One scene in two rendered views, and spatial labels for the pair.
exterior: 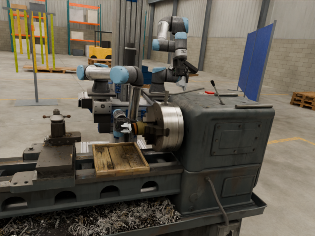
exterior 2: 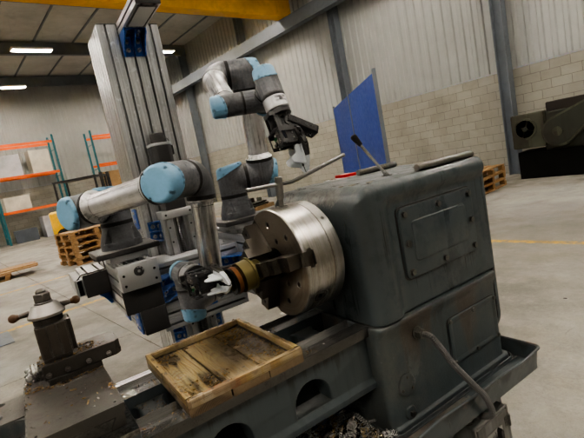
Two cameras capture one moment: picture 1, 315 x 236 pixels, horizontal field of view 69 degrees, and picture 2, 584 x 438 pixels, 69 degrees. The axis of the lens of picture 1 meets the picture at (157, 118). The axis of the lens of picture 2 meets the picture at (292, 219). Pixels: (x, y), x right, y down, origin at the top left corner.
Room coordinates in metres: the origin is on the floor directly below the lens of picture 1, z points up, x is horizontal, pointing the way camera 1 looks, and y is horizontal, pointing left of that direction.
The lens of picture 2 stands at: (0.16, 0.19, 1.36)
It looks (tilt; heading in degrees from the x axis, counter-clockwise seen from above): 8 degrees down; 348
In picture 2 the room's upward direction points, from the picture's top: 11 degrees counter-clockwise
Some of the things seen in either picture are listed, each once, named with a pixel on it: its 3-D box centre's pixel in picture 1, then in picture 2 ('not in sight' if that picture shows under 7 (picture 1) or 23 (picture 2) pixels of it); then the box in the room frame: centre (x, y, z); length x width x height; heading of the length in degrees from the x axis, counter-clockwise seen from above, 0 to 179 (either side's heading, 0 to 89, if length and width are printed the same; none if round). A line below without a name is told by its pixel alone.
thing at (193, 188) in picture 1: (201, 201); (410, 396); (1.53, -0.41, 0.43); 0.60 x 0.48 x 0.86; 110
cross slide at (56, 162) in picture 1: (56, 151); (68, 393); (1.17, 0.56, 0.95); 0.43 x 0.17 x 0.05; 20
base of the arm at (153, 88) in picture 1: (157, 87); (235, 205); (2.05, 0.03, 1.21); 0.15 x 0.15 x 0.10
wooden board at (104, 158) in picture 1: (118, 157); (219, 357); (1.28, 0.22, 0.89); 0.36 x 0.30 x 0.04; 20
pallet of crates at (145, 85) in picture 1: (138, 76); not in sight; (8.64, 0.88, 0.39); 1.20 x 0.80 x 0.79; 125
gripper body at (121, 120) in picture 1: (122, 122); (201, 280); (1.39, 0.23, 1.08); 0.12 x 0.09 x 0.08; 20
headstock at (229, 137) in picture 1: (214, 126); (383, 230); (1.53, -0.41, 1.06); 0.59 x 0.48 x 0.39; 110
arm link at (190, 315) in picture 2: (120, 128); (195, 301); (1.55, 0.26, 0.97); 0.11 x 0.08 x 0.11; 142
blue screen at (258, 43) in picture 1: (250, 66); (359, 155); (7.74, -2.89, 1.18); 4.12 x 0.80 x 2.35; 169
